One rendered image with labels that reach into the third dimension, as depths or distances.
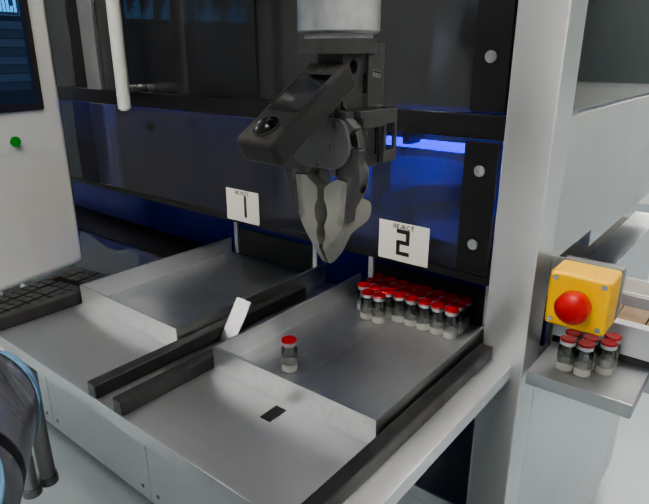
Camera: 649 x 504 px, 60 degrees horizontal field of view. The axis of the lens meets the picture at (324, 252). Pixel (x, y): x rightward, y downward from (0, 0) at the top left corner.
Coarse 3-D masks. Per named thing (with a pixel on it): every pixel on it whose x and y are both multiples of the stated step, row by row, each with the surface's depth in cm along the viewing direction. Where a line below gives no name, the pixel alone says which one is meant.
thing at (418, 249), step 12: (384, 228) 85; (396, 228) 84; (408, 228) 82; (420, 228) 81; (384, 240) 85; (420, 240) 81; (384, 252) 86; (408, 252) 83; (420, 252) 82; (420, 264) 83
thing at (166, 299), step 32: (192, 256) 113; (224, 256) 119; (96, 288) 98; (128, 288) 103; (160, 288) 103; (192, 288) 103; (224, 288) 103; (256, 288) 103; (288, 288) 98; (128, 320) 88; (160, 320) 83; (192, 320) 83
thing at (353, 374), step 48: (336, 288) 95; (240, 336) 79; (336, 336) 85; (384, 336) 85; (432, 336) 85; (480, 336) 81; (288, 384) 68; (336, 384) 73; (384, 384) 73; (432, 384) 70
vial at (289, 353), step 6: (282, 348) 75; (288, 348) 74; (294, 348) 75; (282, 354) 75; (288, 354) 74; (294, 354) 75; (282, 360) 75; (288, 360) 75; (294, 360) 75; (282, 366) 76; (288, 366) 75; (294, 366) 75; (288, 372) 75
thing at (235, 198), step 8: (232, 192) 104; (240, 192) 103; (248, 192) 102; (232, 200) 105; (240, 200) 103; (248, 200) 102; (256, 200) 101; (232, 208) 105; (240, 208) 104; (248, 208) 103; (256, 208) 101; (232, 216) 106; (240, 216) 105; (248, 216) 103; (256, 216) 102; (256, 224) 102
